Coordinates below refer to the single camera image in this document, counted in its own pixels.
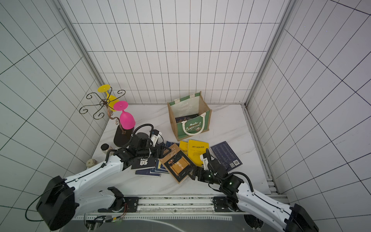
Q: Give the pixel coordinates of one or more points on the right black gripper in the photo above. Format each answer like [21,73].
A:
[201,171]

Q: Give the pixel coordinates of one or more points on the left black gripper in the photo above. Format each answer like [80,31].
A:
[161,151]

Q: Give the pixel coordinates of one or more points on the dark green brown book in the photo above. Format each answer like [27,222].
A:
[177,163]

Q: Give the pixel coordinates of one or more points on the yellow book plain cover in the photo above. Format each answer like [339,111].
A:
[195,150]

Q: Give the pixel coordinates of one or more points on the green jute canvas bag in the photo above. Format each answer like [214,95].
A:
[191,104]

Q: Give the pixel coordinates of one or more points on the yellow book purple picture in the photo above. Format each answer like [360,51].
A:
[184,147]

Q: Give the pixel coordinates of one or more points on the purple starry book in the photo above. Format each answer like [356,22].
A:
[185,118]

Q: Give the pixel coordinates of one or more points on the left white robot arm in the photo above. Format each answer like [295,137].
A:
[65,198]

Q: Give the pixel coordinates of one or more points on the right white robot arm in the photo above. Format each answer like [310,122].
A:
[242,196]

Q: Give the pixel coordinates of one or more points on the black book white characters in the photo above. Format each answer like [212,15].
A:
[142,164]

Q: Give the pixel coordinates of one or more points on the blue book yellow label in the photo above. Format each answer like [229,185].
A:
[160,168]

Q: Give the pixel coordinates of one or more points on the navy book at bottom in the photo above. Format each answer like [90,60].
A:
[147,172]

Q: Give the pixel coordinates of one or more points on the dark navy thin book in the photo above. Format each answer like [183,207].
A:
[226,156]

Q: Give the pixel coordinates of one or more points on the metal scroll glass rack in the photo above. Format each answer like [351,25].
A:
[122,136]

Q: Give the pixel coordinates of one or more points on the pink plastic wine glass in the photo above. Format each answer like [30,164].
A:
[126,119]

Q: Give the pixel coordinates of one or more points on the small jar black lid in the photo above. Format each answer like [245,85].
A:
[105,148]

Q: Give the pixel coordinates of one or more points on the yellow plastic wine glass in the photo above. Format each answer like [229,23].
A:
[111,99]

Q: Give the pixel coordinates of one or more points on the white jar white lid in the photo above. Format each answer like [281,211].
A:
[91,162]

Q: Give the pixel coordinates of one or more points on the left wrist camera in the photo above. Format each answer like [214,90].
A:
[156,138]

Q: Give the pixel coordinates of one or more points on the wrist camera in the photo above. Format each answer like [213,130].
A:
[206,159]
[156,138]

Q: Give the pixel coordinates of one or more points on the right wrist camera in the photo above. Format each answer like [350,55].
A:
[206,159]

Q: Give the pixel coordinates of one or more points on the aluminium mounting rail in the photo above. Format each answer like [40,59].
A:
[182,204]

